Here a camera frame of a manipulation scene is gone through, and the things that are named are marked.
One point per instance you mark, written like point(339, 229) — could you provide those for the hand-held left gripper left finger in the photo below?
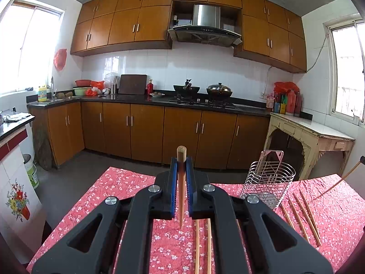
point(174, 188)

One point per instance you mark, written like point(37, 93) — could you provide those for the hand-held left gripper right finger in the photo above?
point(190, 194)

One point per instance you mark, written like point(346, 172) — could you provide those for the wooden chopstick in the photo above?
point(197, 248)
point(336, 181)
point(299, 221)
point(209, 248)
point(306, 219)
point(181, 159)
point(287, 217)
point(311, 219)

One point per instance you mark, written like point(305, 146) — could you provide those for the red floral tablecloth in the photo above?
point(128, 182)

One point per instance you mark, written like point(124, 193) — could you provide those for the worn cream wooden table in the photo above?
point(313, 132)

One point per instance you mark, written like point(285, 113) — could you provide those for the brown base cabinet unit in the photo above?
point(145, 131)

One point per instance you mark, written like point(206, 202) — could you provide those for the black gas stove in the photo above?
point(199, 102)

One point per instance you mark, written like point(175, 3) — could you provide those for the cluster of sauce bottles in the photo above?
point(290, 102)

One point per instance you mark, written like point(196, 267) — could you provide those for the white framed window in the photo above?
point(348, 68)

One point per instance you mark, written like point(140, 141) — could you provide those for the white plate with food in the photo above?
point(156, 94)

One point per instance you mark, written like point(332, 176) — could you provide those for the black kitchen countertop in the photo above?
point(134, 98)

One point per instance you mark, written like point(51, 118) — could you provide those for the red bottle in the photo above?
point(150, 88)

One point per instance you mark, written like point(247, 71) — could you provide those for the red bag over bottles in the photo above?
point(285, 86)

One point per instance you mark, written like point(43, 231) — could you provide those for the wok with steel lid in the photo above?
point(219, 90)

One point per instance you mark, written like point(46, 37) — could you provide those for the dark wooden cutting board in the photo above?
point(132, 84)

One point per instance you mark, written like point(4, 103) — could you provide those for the steel cup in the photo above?
point(113, 89)

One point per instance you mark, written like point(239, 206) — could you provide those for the white plastic bag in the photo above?
point(111, 77)

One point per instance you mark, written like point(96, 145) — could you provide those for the pale green basin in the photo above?
point(81, 91)

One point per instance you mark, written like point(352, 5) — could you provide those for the red plastic basin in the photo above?
point(83, 82)

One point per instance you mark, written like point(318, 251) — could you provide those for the white plastic bucket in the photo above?
point(30, 171)

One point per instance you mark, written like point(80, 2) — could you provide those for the floral tile panel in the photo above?
point(17, 199)

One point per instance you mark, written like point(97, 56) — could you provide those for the steel faucet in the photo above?
point(52, 87)

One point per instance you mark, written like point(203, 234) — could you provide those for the yellow detergent bottle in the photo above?
point(42, 94)

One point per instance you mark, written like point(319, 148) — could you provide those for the black side counter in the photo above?
point(14, 125)

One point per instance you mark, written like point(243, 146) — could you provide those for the white rag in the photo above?
point(17, 117)

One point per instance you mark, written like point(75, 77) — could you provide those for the steel range hood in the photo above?
point(206, 17)

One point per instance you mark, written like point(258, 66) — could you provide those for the large sliding window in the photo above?
point(34, 48)

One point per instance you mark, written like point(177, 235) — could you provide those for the brown wall cabinet unit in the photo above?
point(125, 25)

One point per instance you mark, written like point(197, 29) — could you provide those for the red plastic bag on wall hook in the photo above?
point(60, 60)

